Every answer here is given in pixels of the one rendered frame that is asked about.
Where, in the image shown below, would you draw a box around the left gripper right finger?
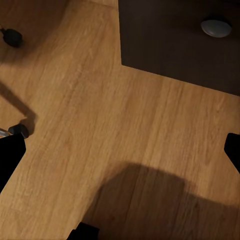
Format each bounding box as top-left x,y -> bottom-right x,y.
224,133 -> 240,174

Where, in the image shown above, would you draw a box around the swivel chair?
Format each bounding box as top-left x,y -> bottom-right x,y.
0,24 -> 29,139

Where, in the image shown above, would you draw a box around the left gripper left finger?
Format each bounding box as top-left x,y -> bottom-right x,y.
0,133 -> 26,193

